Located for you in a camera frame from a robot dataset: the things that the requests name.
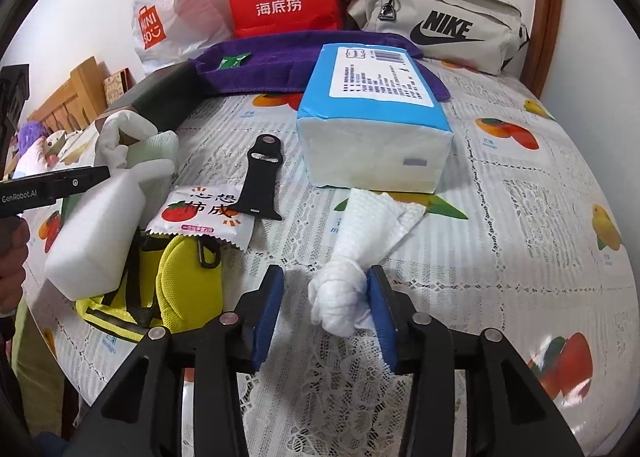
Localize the dark green tissue box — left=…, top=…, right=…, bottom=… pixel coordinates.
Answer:
left=107, top=61, right=206, bottom=132

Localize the white knotted cloth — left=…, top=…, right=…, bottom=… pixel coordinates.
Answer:
left=308, top=188, right=426, bottom=338

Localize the purple towel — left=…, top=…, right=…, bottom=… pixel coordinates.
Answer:
left=190, top=30, right=424, bottom=95

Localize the yellow black small pouch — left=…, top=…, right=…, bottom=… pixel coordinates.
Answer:
left=75, top=233, right=224, bottom=342

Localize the brown patterned book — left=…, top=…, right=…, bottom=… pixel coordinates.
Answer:
left=102, top=68, right=134, bottom=106

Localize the wooden headboard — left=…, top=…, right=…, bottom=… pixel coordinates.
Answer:
left=27, top=56, right=107, bottom=133

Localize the white Miniso plastic bag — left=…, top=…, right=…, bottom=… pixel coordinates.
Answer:
left=131, top=0, right=231, bottom=74

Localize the person's left hand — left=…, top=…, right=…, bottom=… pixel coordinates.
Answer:
left=0, top=216, right=30, bottom=315

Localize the grey Nike waist bag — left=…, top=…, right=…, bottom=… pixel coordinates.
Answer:
left=346, top=0, right=529, bottom=74

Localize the white sponge block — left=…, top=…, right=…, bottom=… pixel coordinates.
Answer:
left=44, top=159, right=175, bottom=301

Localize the blue tissue pack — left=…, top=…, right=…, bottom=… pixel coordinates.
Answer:
left=297, top=43, right=454, bottom=194

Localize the green sachet packet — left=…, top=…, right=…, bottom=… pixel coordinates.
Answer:
left=218, top=53, right=252, bottom=70

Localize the white mesh bag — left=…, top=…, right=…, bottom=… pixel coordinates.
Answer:
left=93, top=108, right=158, bottom=171

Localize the brown wooden door frame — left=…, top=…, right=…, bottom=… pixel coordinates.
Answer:
left=520, top=0, right=563, bottom=98

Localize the black watch strap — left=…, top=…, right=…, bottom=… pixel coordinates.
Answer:
left=226, top=133, right=286, bottom=222

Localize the white tomato snack packet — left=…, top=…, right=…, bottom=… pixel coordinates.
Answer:
left=146, top=184, right=254, bottom=251

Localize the white plush toy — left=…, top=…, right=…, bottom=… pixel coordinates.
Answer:
left=44, top=130, right=67, bottom=163

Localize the purple fluffy toy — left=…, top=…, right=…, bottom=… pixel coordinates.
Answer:
left=17, top=121, right=49, bottom=157

